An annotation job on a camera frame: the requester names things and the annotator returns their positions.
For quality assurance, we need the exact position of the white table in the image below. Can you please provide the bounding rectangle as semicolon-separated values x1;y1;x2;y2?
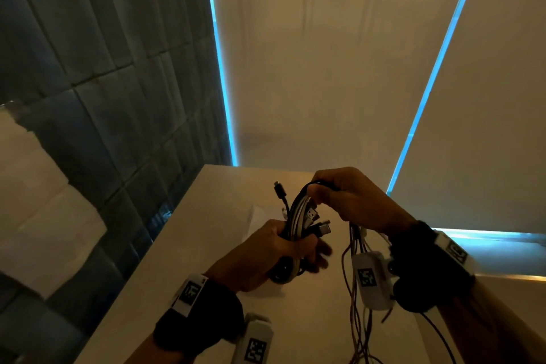
75;164;464;364

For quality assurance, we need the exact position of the person's right hand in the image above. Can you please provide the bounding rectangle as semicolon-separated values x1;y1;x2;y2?
307;166;417;237

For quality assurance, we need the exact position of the white pillow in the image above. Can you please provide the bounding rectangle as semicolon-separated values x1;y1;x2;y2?
0;110;107;300

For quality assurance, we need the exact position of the white plastic pouch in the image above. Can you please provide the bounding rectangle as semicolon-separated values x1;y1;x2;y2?
241;204;283;245

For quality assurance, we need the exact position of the person's left hand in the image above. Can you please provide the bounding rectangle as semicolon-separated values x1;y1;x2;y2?
204;218;333;295

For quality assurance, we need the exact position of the window sill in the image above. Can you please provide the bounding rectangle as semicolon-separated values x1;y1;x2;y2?
433;227;546;282

